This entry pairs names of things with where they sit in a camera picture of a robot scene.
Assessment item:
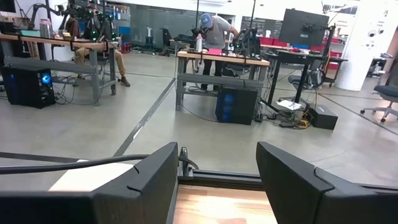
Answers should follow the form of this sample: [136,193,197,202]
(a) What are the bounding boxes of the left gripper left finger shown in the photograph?
[0,141,180,224]

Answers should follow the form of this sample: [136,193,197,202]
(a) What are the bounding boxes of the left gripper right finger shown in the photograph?
[256,141,398,224]

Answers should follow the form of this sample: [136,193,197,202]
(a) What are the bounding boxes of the black rectangular box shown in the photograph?
[307,105,339,131]

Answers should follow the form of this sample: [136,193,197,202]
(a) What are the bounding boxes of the white paper sheet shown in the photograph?
[275,99,303,111]

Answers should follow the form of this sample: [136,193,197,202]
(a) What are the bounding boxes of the black computer tower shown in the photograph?
[214,86,259,126]
[1,65,57,110]

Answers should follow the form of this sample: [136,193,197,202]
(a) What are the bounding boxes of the dark office chair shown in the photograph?
[287,73,315,105]

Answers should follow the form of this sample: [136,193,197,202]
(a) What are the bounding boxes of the grey office chair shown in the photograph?
[359,57,398,124]

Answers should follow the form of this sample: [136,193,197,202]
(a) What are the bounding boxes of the black desk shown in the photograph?
[265,49,349,106]

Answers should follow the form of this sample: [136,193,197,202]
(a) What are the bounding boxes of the person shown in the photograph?
[64,2,131,88]
[198,12,240,92]

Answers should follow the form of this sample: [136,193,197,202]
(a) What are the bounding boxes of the red storage bins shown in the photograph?
[259,36,340,70]

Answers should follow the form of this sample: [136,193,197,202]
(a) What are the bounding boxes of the large black monitor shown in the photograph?
[278,8,330,48]

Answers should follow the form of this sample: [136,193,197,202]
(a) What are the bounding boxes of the grey tumbler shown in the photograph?
[39,18,54,39]

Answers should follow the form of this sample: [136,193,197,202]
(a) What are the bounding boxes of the pink water bottle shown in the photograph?
[195,33,204,53]

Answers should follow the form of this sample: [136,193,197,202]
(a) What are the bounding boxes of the small black monitor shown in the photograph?
[0,0,17,14]

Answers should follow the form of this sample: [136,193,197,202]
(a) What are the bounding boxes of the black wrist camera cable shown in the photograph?
[0,153,200,175]

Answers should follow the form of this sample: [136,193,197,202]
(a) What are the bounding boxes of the tangled floor cables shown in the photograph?
[257,107,312,130]

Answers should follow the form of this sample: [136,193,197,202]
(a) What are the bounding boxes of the black metal table frame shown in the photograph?
[177,167,398,192]

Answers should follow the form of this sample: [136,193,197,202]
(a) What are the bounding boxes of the black cable clamp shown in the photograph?
[179,146,190,177]

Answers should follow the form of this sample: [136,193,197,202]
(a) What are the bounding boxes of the wooden workbench grey frame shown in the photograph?
[0,32,119,107]
[175,49,271,112]

